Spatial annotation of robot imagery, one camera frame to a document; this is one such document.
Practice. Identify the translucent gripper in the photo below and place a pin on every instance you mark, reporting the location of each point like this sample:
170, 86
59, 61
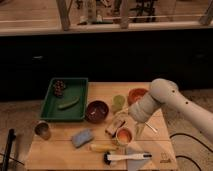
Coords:
138, 128

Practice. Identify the red yellow apple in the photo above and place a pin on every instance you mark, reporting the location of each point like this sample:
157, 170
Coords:
124, 136

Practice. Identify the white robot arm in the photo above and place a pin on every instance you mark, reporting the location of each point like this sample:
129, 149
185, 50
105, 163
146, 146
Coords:
165, 92

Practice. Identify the white paper cup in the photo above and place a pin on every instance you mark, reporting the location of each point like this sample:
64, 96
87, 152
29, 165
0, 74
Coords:
121, 143

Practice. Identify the green plastic cup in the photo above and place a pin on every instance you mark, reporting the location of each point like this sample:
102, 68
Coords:
118, 103

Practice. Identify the metal cup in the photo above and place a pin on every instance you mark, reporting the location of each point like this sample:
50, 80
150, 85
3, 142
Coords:
42, 130

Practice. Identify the silver fork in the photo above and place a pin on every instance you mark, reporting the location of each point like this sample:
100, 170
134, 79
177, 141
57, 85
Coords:
152, 128

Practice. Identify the brown wooden block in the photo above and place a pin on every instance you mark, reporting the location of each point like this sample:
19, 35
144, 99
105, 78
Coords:
114, 125

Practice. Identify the orange bowl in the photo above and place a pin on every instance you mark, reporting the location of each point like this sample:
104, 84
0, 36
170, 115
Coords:
135, 94

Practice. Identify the grey cloth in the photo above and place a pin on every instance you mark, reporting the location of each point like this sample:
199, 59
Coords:
136, 165

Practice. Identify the dark red bowl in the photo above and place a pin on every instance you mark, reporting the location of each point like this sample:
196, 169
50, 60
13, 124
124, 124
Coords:
96, 112

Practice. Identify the yellow banana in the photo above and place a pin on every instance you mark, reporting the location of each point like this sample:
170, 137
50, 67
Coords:
102, 147

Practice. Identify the blue sponge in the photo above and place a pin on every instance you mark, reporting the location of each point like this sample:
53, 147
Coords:
82, 138

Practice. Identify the green cucumber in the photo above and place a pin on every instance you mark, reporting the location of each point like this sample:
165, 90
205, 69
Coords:
68, 104

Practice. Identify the green plastic tray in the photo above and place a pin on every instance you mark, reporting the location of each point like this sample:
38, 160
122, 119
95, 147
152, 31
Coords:
75, 87

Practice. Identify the dark grape bunch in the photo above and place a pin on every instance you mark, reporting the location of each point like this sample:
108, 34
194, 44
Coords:
59, 87

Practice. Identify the black pole stand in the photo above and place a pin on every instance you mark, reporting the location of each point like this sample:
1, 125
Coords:
10, 138

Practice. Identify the white handled brush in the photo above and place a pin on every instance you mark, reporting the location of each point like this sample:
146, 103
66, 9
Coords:
108, 157

